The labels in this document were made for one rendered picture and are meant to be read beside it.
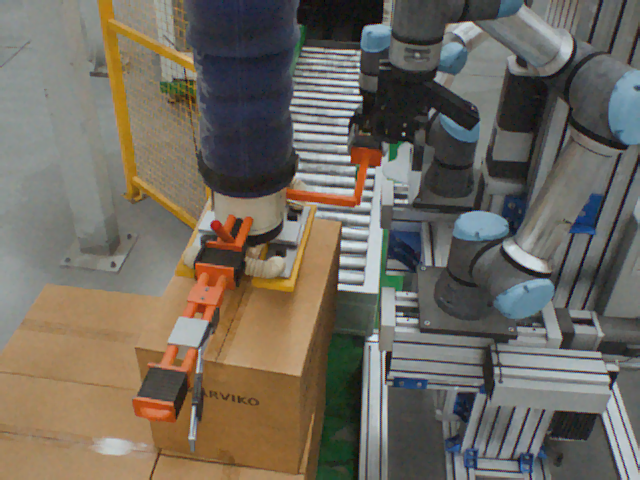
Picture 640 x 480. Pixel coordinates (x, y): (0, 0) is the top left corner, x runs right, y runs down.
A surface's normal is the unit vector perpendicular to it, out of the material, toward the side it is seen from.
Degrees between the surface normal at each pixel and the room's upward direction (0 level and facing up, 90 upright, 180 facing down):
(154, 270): 0
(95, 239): 90
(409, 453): 0
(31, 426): 0
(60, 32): 90
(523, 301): 97
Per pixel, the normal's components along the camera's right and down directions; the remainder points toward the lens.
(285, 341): 0.04, -0.79
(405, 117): -0.08, 0.60
